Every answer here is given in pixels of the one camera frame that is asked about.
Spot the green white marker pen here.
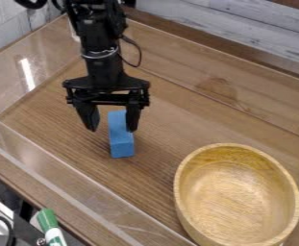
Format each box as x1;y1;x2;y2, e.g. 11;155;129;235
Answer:
37;208;69;246

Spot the black cable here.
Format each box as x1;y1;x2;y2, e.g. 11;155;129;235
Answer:
118;34;145;69

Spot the clear acrylic tray wall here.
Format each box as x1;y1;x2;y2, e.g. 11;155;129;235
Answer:
0;122;197;246

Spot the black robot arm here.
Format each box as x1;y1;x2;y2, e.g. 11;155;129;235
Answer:
63;0;150;132

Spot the brown wooden bowl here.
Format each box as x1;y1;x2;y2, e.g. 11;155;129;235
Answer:
174;143;299;246

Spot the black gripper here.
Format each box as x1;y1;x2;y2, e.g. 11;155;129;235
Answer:
62;54;150;133

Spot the blue rectangular block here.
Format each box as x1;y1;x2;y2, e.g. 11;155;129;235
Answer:
109;111;136;158

